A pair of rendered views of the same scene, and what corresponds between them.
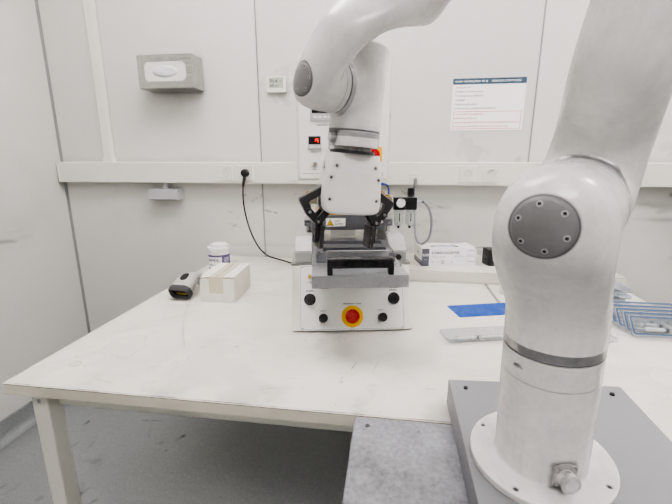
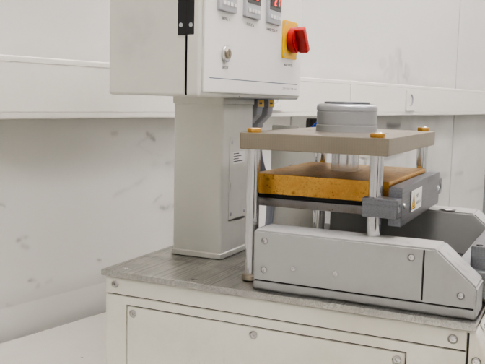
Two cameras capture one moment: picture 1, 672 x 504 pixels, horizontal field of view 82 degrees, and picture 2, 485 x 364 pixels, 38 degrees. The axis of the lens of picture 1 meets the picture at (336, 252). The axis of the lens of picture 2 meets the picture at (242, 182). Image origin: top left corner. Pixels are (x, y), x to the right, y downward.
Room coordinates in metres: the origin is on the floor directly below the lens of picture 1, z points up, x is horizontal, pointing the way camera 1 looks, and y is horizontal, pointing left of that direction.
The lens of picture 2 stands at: (0.97, 0.85, 1.15)
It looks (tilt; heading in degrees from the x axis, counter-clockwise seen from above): 7 degrees down; 298
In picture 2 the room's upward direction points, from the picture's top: 1 degrees clockwise
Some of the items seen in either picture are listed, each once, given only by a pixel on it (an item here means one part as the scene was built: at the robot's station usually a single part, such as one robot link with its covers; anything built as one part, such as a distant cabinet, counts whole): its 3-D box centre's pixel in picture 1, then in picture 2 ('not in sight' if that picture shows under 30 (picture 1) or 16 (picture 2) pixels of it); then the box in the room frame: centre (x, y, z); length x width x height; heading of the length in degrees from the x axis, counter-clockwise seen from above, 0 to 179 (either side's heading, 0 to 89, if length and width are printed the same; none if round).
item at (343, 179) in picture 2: not in sight; (347, 164); (1.29, -0.04, 1.07); 0.22 x 0.17 x 0.10; 93
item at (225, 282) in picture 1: (226, 281); not in sight; (1.33, 0.39, 0.80); 0.19 x 0.13 x 0.09; 172
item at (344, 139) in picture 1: (352, 141); not in sight; (0.66, -0.03, 1.25); 0.09 x 0.08 x 0.03; 109
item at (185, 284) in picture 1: (191, 281); not in sight; (1.35, 0.53, 0.79); 0.20 x 0.08 x 0.08; 172
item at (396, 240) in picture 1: (390, 241); (421, 230); (1.22, -0.18, 0.96); 0.26 x 0.05 x 0.07; 3
